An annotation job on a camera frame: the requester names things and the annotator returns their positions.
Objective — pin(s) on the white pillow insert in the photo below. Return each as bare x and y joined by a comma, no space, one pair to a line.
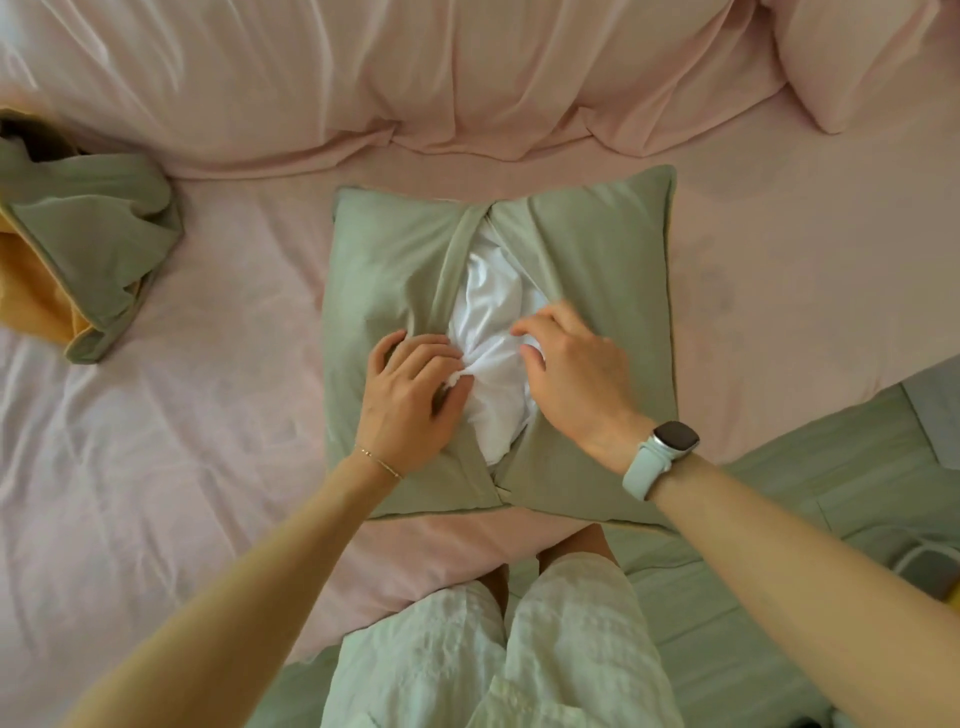
495,315

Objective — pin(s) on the person's right hand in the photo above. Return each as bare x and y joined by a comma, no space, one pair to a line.
585,382

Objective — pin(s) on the orange and green plush cushion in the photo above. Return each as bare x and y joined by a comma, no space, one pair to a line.
954,592

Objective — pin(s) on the white round rim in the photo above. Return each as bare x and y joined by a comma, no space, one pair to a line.
919,555

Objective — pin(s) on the pink pillow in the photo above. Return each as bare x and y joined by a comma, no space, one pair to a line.
855,52

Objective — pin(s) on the pink ruffled duvet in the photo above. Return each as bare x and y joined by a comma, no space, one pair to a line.
412,75

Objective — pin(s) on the white smartwatch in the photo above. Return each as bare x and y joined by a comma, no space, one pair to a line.
645,465

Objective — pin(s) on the person's left hand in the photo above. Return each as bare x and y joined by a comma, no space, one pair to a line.
409,412

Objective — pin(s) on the grey and orange pillowcase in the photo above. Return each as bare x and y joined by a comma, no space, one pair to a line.
390,262
90,225

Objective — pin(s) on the person's left leg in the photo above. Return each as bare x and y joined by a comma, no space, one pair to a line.
499,581

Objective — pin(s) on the person's white shorts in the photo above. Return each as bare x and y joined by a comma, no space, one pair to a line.
585,645

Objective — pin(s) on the person's right leg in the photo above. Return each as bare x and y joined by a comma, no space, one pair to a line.
581,547

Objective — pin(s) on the pink bed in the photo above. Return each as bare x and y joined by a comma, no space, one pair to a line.
187,450

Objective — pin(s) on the person's right forearm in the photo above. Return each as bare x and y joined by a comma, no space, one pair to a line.
817,592

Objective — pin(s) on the white nightstand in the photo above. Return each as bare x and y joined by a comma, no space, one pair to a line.
937,412

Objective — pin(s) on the person's leg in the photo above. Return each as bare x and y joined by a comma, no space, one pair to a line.
581,547
499,581

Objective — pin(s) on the person's left forearm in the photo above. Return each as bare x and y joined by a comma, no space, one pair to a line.
225,600

